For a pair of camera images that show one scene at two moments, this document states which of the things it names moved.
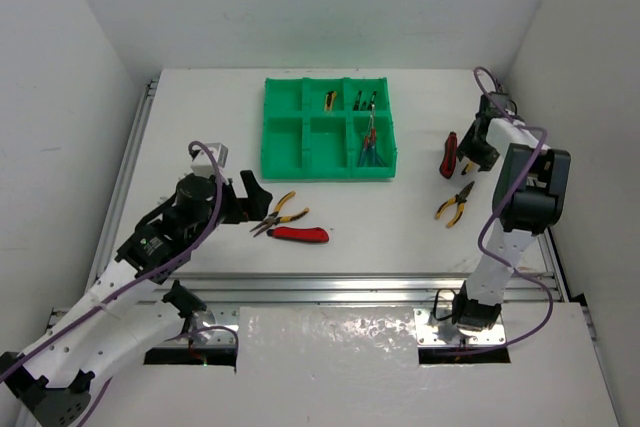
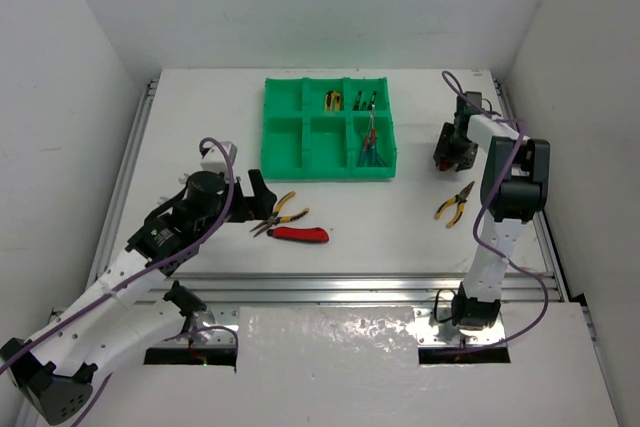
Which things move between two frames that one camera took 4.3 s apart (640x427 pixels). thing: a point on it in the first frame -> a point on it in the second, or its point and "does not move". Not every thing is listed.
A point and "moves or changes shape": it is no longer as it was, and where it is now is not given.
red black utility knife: x=309 y=234 does not move
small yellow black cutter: x=469 y=167 moves or changes shape
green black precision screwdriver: x=357 y=103 does not move
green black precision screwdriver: x=370 y=106 does not move
